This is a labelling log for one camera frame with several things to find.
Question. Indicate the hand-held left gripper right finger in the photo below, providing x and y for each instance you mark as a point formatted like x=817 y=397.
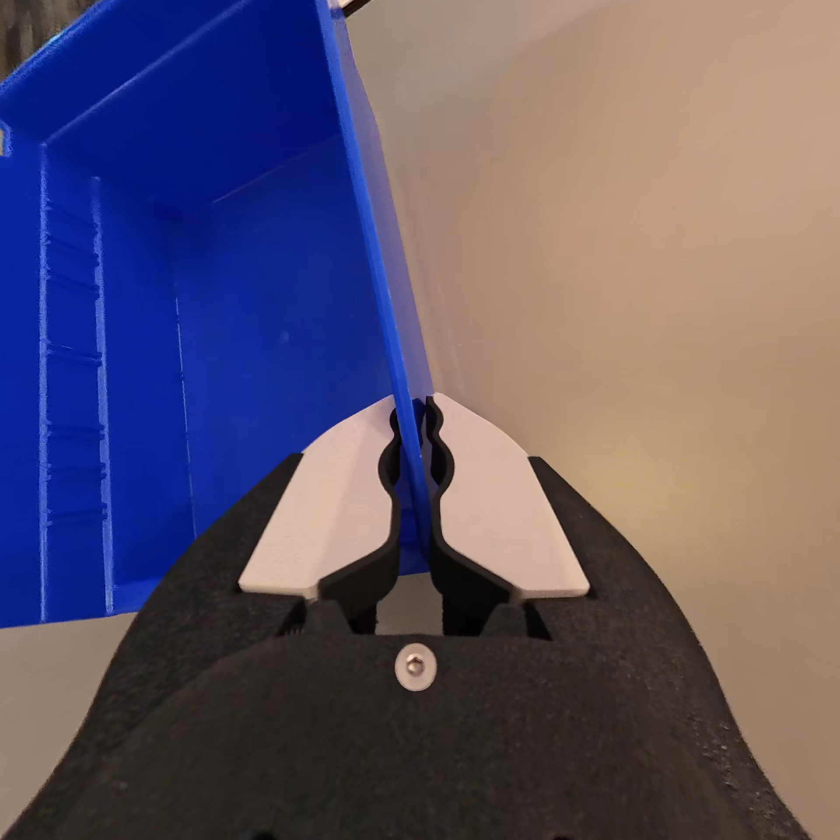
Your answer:
x=505 y=525

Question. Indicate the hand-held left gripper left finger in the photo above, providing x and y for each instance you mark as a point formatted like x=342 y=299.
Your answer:
x=321 y=525

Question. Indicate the blue plastic bin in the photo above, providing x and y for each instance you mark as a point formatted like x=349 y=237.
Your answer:
x=262 y=295

